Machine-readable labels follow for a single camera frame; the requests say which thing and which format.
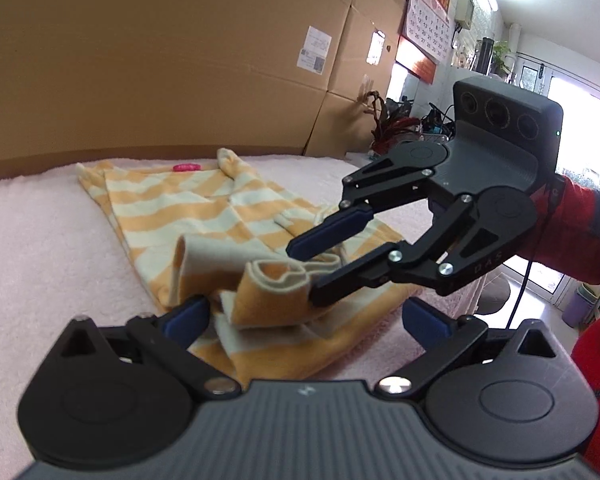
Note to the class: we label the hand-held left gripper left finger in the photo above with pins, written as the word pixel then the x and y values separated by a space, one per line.
pixel 185 317

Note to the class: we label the wall calendar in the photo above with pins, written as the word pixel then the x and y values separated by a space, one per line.
pixel 430 10

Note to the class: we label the pale green plastic bin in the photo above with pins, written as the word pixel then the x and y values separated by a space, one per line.
pixel 597 302

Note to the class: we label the person's right forearm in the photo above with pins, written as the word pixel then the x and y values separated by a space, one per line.
pixel 590 230

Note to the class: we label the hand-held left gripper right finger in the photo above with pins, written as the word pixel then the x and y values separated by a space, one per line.
pixel 422 317

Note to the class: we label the pink fluffy blanket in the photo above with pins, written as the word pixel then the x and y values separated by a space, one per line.
pixel 45 240

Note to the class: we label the orange red banner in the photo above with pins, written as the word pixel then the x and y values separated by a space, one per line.
pixel 417 62

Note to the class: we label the white wall box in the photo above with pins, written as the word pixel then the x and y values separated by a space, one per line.
pixel 464 10

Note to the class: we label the red leaf potted plant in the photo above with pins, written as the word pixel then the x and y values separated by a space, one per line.
pixel 390 127

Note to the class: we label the yellow white striped shirt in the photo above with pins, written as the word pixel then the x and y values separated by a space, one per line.
pixel 170 200

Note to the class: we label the grey floor mat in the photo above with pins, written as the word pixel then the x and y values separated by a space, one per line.
pixel 495 295

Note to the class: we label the torn white paper sticker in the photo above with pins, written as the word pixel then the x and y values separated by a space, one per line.
pixel 376 47

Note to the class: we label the white shipping label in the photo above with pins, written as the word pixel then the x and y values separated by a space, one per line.
pixel 313 51

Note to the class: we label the large cardboard box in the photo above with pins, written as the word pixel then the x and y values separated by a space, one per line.
pixel 155 60

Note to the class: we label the green potted plant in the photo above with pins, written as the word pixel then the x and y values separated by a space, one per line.
pixel 502 57

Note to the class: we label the purple plastic bin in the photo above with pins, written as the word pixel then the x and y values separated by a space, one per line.
pixel 575 307

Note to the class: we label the small pink round object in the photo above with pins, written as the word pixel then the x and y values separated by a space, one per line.
pixel 186 166

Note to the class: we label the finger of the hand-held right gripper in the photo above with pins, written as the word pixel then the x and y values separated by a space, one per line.
pixel 360 275
pixel 330 232

